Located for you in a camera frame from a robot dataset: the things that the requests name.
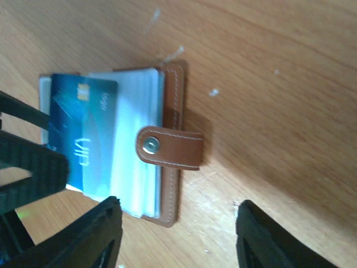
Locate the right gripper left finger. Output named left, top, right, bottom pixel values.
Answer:
left=1, top=197, right=123, bottom=267

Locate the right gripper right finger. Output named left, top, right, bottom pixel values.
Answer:
left=235, top=200, right=335, bottom=267

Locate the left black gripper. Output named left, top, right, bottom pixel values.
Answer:
left=1, top=131, right=70, bottom=262

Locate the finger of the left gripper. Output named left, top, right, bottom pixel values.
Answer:
left=1, top=91, right=50, bottom=130

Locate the blue credit card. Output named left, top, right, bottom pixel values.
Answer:
left=49, top=74, right=118, bottom=197

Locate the brown leather card holder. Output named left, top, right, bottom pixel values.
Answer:
left=39, top=62, right=204, bottom=228

